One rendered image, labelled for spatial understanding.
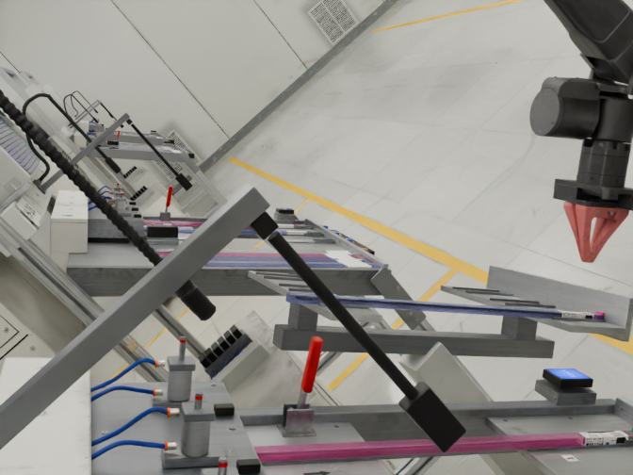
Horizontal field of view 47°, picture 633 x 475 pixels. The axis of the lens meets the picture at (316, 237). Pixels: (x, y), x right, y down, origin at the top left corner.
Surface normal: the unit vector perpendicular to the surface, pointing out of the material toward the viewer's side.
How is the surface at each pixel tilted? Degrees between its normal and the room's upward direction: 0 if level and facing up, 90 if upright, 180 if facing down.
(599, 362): 0
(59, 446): 46
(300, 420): 90
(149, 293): 90
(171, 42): 90
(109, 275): 90
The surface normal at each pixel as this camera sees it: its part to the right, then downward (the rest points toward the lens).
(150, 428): 0.11, -0.98
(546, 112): -0.95, -0.04
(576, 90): 0.29, 0.37
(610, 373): -0.61, -0.72
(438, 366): 0.38, 0.11
